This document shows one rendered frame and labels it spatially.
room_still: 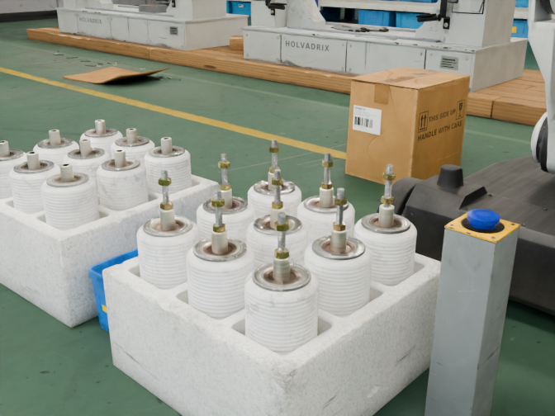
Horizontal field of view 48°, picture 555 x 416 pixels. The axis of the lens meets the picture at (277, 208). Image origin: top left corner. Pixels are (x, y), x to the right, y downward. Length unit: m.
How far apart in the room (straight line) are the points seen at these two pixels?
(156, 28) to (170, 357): 3.59
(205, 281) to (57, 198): 0.42
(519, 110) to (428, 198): 1.54
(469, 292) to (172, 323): 0.40
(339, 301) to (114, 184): 0.55
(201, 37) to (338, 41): 1.23
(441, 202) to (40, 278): 0.78
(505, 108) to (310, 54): 1.12
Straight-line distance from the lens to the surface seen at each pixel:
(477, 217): 0.82
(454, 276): 0.84
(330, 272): 0.85
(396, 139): 1.84
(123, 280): 0.98
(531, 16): 1.25
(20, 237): 1.27
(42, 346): 1.19
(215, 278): 0.85
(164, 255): 0.93
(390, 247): 0.94
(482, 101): 2.82
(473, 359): 0.89
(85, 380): 1.09
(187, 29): 4.15
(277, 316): 0.78
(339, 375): 0.85
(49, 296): 1.25
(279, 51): 3.55
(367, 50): 3.18
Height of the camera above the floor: 0.63
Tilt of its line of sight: 22 degrees down
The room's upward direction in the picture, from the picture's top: straight up
